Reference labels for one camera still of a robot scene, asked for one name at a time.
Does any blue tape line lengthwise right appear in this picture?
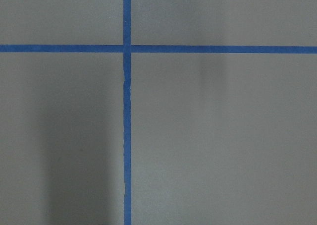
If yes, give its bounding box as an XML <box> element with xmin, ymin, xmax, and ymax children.
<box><xmin>123</xmin><ymin>0</ymin><xmax>132</xmax><ymax>225</ymax></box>

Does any blue tape line crosswise right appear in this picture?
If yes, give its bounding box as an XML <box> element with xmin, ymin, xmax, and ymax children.
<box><xmin>0</xmin><ymin>45</ymin><xmax>317</xmax><ymax>54</ymax></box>

